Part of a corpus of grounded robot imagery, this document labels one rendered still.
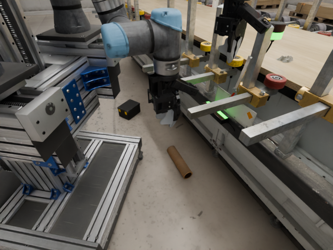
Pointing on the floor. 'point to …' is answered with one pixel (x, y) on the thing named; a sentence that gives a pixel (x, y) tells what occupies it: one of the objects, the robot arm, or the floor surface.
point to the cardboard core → (179, 162)
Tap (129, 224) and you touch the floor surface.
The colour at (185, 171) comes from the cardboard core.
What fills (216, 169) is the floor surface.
